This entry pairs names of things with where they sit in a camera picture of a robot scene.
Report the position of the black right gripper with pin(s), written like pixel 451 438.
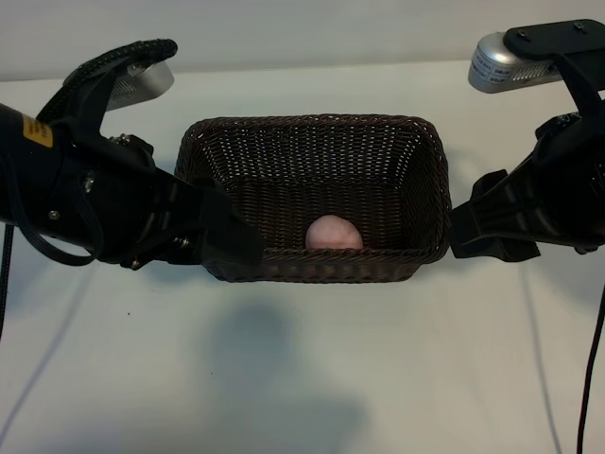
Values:
pixel 572 189

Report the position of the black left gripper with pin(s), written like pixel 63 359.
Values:
pixel 118 203

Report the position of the pink peach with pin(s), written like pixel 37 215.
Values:
pixel 333 234

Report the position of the brown wicker basket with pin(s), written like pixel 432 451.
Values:
pixel 321 179

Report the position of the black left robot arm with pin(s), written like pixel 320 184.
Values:
pixel 40 179

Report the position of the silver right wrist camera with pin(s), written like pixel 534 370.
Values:
pixel 496 71

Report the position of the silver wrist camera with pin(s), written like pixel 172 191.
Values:
pixel 496 71
pixel 151 85

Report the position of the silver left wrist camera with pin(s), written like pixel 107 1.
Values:
pixel 151 85

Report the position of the black left camera bracket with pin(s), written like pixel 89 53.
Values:
pixel 87 109

